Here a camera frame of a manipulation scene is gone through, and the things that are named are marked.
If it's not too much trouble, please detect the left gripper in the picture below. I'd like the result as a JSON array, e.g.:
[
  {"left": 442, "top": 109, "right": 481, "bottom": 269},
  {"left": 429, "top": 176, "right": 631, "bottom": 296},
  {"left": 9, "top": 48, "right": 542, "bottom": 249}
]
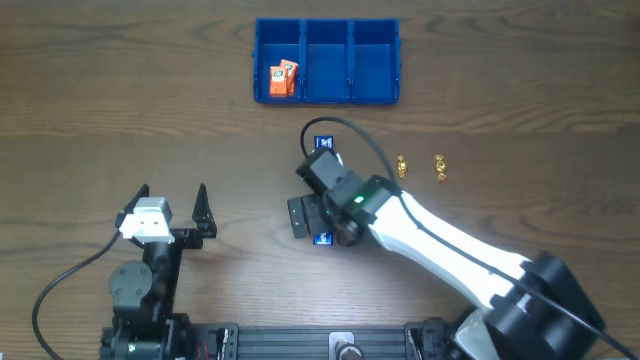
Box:
[{"left": 115, "top": 182, "right": 218, "bottom": 250}]

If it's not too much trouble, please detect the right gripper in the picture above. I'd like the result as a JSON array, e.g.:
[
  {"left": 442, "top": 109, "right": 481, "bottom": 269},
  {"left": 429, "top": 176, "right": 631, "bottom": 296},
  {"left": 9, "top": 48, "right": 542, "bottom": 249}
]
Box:
[{"left": 286, "top": 194, "right": 326, "bottom": 241}]

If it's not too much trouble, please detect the orange candy box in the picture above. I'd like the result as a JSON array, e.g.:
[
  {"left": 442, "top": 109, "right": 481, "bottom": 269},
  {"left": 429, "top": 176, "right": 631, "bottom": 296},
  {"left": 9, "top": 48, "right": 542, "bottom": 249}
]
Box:
[
  {"left": 279, "top": 58, "right": 300, "bottom": 96},
  {"left": 269, "top": 65, "right": 291, "bottom": 98}
]

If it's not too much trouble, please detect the blue tray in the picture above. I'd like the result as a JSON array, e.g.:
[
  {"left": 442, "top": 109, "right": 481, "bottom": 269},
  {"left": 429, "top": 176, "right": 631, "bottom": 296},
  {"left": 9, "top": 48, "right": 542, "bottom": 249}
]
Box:
[{"left": 253, "top": 17, "right": 402, "bottom": 106}]

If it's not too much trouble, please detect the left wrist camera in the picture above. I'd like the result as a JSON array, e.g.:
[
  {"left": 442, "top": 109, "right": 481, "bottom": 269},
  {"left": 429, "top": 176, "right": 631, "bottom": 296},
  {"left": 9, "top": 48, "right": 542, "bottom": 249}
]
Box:
[{"left": 118, "top": 196, "right": 175, "bottom": 245}]

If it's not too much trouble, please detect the mounting rail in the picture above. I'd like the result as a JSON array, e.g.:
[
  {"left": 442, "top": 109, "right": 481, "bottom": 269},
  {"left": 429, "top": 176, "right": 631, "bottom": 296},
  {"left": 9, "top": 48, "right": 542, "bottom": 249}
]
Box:
[{"left": 99, "top": 322, "right": 454, "bottom": 360}]

